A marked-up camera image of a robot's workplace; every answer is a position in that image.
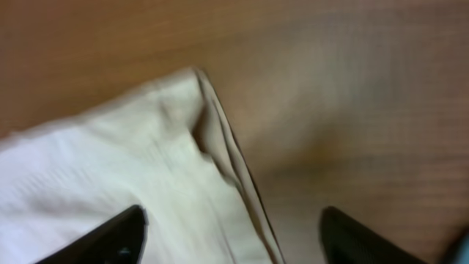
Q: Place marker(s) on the light blue t-shirt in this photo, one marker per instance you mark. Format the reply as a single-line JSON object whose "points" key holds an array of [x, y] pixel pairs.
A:
{"points": [[461, 254]]}

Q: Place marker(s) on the beige cotton shorts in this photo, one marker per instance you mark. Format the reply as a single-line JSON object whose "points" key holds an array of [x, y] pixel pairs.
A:
{"points": [[167, 148]]}

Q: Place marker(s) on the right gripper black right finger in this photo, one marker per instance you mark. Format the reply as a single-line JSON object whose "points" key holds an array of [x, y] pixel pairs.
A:
{"points": [[347, 241]]}

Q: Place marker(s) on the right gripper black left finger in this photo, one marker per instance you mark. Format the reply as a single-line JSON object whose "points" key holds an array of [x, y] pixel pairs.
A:
{"points": [[120, 240]]}

